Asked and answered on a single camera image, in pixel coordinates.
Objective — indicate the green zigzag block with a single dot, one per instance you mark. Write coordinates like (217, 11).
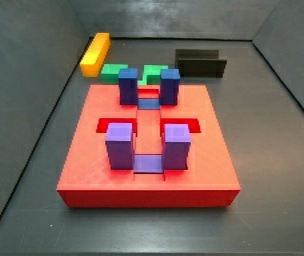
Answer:
(151, 73)

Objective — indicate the dark blue U block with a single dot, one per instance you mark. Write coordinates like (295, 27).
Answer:
(167, 91)

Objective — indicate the purple U block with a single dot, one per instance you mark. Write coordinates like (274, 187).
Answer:
(124, 159)

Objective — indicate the black angle bracket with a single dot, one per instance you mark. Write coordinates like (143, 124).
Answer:
(199, 63)

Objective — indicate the yellow rectangular block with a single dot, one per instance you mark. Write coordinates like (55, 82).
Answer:
(95, 55)

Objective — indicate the red slotted board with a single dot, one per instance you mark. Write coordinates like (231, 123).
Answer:
(91, 185)

